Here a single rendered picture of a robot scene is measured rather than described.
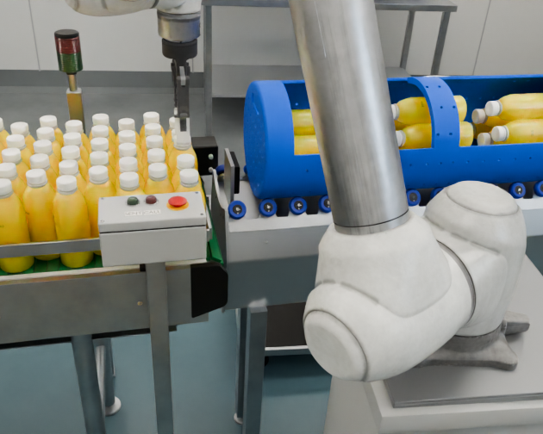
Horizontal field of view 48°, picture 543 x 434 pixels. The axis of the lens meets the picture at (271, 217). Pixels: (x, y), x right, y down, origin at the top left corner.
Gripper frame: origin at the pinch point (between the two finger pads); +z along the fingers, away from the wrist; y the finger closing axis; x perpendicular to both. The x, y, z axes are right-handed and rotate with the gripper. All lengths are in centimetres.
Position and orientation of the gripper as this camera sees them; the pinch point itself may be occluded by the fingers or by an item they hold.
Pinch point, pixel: (182, 126)
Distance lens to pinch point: 141.4
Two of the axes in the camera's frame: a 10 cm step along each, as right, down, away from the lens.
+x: -9.8, 0.7, -2.1
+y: -2.1, -5.2, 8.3
